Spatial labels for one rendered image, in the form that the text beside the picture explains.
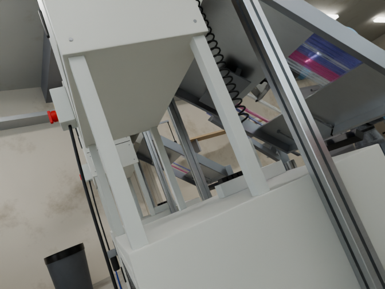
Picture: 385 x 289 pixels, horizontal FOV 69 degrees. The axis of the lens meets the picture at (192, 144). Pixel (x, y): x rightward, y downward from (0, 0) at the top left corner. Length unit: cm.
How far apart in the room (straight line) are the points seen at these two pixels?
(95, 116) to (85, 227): 389
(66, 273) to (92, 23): 326
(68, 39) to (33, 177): 391
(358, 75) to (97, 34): 79
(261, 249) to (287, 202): 11
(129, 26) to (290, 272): 59
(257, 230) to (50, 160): 411
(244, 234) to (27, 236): 393
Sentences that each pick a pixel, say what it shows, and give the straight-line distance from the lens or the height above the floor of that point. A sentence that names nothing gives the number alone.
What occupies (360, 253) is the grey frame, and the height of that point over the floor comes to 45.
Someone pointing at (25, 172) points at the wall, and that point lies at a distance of 448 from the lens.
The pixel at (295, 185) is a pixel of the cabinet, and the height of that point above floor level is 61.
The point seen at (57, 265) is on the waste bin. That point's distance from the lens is 369.
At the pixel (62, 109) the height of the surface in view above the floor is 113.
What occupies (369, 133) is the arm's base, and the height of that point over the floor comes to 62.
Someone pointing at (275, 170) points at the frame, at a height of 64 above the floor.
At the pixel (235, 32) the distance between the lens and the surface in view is 100.
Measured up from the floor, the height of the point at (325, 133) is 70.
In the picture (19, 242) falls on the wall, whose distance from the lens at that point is 436.
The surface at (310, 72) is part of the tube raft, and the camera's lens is 108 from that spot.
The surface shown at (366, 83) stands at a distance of 108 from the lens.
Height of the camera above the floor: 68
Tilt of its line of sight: 9 degrees up
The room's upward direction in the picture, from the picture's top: 21 degrees counter-clockwise
